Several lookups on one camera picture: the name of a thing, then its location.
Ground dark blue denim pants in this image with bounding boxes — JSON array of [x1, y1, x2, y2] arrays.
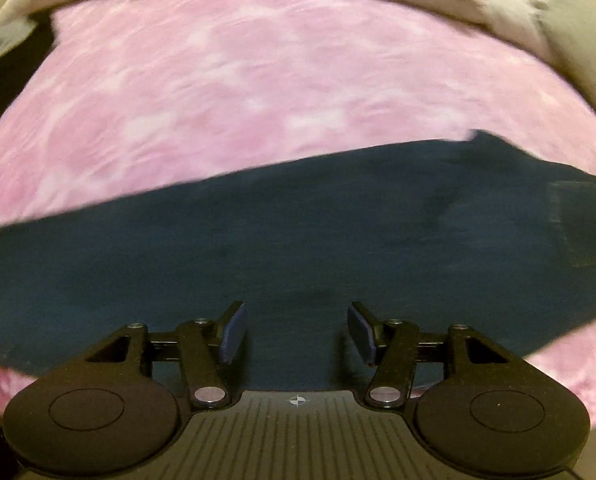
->
[[0, 129, 596, 393]]

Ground grey cloth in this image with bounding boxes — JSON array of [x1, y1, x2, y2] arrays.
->
[[0, 15, 41, 73]]

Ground pink rose print blanket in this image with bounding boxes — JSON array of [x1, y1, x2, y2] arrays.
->
[[0, 0, 596, 431]]

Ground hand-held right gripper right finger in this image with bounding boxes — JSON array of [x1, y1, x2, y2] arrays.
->
[[347, 301, 511, 409]]

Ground grey pillow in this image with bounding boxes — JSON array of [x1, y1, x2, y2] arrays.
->
[[538, 0, 596, 128]]

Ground white fluffy cloth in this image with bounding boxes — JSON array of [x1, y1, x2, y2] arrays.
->
[[475, 0, 556, 48]]

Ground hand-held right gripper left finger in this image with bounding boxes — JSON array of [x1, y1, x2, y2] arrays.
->
[[85, 301, 249, 409]]

